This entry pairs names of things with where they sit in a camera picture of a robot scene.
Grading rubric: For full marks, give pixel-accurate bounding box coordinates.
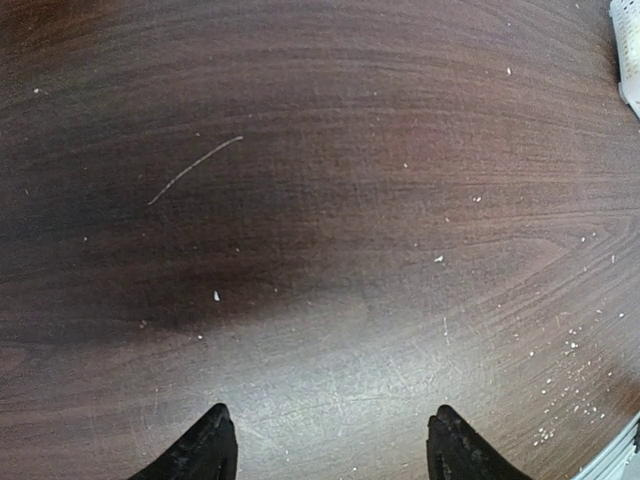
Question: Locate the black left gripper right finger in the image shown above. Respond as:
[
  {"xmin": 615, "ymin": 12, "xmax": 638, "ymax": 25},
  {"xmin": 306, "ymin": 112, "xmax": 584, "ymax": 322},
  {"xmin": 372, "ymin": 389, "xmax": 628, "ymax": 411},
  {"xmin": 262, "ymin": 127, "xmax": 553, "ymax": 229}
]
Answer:
[{"xmin": 427, "ymin": 405, "xmax": 531, "ymax": 480}]

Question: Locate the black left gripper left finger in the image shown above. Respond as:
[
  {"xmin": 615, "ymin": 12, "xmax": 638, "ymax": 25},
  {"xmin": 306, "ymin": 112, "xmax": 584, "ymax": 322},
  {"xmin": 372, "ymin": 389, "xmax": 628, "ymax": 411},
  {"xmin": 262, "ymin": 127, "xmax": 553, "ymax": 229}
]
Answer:
[{"xmin": 130, "ymin": 403, "xmax": 237, "ymax": 480}]

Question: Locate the white perforated plastic basket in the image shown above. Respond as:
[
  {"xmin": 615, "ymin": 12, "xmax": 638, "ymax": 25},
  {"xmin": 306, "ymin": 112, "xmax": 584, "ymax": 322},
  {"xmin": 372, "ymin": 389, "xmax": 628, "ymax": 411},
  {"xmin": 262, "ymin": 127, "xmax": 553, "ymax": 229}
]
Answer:
[{"xmin": 609, "ymin": 0, "xmax": 640, "ymax": 117}]

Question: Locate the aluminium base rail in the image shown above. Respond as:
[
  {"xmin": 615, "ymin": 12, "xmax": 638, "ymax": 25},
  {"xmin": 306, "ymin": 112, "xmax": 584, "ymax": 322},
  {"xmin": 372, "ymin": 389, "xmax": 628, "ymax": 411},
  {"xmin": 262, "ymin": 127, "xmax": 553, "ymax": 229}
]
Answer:
[{"xmin": 573, "ymin": 414, "xmax": 640, "ymax": 480}]

